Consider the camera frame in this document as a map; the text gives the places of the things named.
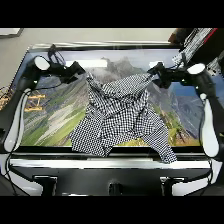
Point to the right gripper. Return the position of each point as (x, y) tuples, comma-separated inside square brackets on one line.
[(161, 75)]

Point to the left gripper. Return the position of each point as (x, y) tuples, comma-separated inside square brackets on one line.
[(73, 71)]

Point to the checked shirt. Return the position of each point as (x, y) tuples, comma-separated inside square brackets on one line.
[(120, 113)]

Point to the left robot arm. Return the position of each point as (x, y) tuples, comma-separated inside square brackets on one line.
[(15, 110)]

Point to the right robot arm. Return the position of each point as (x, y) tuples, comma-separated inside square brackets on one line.
[(210, 113)]

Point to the brown clothes hanger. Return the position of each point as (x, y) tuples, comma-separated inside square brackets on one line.
[(33, 109), (36, 96)]

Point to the silver slotted rail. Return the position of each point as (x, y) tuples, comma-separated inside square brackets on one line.
[(191, 46)]

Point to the silver frame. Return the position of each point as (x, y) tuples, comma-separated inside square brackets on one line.
[(100, 163)]

